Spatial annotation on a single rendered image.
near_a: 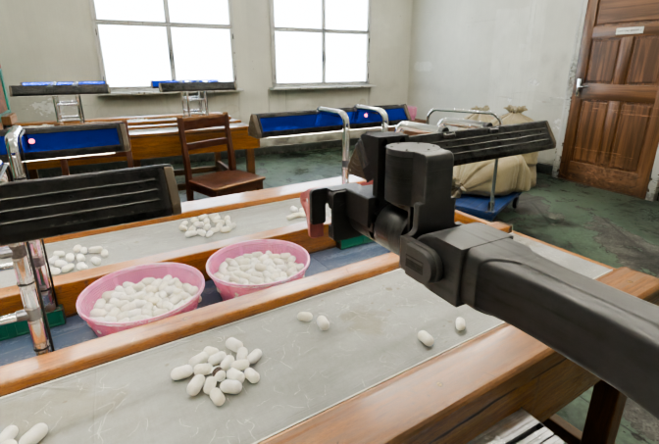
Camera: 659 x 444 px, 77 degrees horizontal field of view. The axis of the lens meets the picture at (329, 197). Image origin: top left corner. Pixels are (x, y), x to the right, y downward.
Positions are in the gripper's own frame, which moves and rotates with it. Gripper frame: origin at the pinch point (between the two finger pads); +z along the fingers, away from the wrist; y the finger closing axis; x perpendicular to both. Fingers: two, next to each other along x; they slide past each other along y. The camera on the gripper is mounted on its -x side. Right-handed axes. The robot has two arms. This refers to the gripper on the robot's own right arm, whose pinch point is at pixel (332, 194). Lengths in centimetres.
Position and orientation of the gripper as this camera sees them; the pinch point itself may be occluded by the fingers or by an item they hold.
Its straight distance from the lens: 62.0
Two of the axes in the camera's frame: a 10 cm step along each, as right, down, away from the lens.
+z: -4.8, -2.5, 8.4
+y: -8.8, 1.5, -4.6
